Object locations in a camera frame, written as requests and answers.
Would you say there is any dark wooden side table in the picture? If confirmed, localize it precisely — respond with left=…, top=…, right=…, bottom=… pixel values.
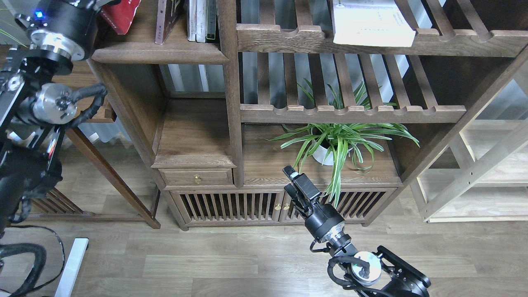
left=6, top=62, right=161, bottom=229

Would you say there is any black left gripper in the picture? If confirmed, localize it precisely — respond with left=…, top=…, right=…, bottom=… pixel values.
left=68, top=0, right=120, bottom=11

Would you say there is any green spider plant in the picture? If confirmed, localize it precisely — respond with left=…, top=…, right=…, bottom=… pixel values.
left=266, top=78, right=420, bottom=209

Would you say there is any white book on top shelf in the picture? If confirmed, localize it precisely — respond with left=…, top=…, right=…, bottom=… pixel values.
left=332, top=0, right=416, bottom=47

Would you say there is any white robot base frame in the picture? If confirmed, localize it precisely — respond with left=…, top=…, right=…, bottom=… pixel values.
left=54, top=238, right=89, bottom=297

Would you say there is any white upright book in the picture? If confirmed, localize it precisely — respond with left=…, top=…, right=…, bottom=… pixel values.
left=196, top=0, right=207, bottom=43
left=186, top=0, right=197, bottom=42

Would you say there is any dark wooden slatted rack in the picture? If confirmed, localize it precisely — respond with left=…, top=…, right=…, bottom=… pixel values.
left=32, top=188, right=85, bottom=215

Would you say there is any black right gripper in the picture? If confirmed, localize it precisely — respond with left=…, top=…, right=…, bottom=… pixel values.
left=283, top=165, right=323, bottom=219

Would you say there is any light wooden shelf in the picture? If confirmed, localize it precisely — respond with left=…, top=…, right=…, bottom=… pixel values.
left=410, top=65, right=528, bottom=223

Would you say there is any red book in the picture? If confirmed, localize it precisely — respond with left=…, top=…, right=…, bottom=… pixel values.
left=101, top=0, right=141, bottom=35

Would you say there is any green plant leaves left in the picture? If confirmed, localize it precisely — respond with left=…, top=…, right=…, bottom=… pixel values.
left=0, top=28, right=27, bottom=47

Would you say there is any white upright book middle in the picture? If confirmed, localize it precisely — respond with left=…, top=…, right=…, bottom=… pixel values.
left=196, top=0, right=207, bottom=43

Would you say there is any dark maroon book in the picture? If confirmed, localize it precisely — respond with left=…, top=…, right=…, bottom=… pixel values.
left=155, top=0, right=185, bottom=45

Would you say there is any dark wooden bookshelf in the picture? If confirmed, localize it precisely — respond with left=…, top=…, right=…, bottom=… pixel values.
left=87, top=0, right=527, bottom=230

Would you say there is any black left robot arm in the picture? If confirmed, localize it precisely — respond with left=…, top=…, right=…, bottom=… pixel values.
left=0, top=0, right=119, bottom=235

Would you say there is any dark green upright book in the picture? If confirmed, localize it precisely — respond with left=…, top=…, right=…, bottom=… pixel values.
left=205, top=0, right=219, bottom=43

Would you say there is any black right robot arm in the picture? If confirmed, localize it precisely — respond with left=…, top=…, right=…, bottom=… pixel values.
left=283, top=165, right=431, bottom=297

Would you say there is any white upright book left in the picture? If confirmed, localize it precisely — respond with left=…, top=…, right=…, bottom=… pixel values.
left=186, top=0, right=197, bottom=42

